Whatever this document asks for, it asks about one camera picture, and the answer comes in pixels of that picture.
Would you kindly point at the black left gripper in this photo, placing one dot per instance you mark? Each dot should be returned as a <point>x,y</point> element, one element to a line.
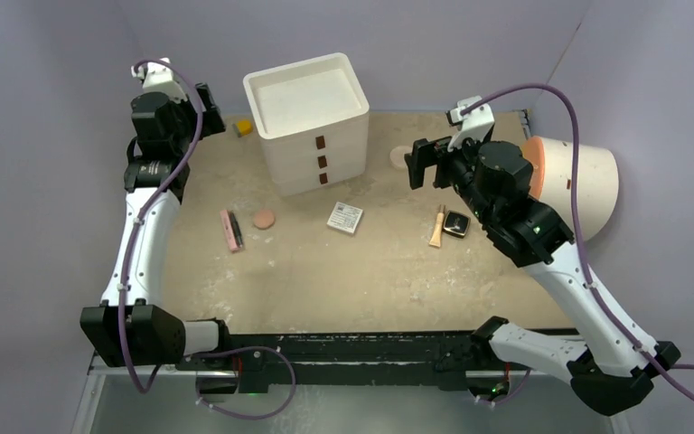
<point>211,124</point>

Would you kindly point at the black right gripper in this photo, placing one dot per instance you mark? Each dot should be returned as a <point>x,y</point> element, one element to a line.
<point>424,153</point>

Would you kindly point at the beige concealer tube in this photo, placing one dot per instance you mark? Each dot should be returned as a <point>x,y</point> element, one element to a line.
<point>436,236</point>

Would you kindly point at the white printed makeup box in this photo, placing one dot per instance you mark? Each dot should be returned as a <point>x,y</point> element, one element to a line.
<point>345,218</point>

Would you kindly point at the pink makeup stick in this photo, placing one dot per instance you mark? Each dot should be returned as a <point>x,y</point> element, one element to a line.
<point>224,216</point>

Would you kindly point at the white three-drawer organizer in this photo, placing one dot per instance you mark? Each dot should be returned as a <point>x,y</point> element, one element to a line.
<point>312,118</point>

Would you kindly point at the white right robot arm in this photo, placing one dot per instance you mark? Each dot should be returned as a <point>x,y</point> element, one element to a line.
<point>613,365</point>

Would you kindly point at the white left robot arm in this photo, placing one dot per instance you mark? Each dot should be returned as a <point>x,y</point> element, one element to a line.
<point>134,295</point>

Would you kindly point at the round beige coaster disc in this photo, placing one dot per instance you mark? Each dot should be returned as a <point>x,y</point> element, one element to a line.
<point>397,157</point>

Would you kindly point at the yellow grey small block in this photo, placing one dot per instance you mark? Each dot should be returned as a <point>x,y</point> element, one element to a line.
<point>243,127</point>

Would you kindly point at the black gold compact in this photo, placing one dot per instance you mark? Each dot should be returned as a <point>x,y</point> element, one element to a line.
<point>456,224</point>

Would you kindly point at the black eyeliner pencil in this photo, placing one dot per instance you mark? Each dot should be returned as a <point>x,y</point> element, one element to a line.
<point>234,224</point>

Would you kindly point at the white cylindrical bin orange lid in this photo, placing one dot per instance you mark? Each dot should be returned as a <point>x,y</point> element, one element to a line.
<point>597,185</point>

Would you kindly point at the round peach powder puff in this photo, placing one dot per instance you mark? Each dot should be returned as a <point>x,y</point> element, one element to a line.
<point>264,219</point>

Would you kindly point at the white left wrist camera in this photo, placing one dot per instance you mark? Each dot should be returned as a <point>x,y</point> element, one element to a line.
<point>155,77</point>

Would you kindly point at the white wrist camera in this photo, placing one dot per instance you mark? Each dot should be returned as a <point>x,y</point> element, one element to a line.
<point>472,118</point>
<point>155,77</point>

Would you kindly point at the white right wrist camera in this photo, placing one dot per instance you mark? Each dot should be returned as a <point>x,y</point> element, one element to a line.
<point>472,118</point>

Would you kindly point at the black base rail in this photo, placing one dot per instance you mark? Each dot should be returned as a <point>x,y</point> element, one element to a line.
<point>450,360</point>

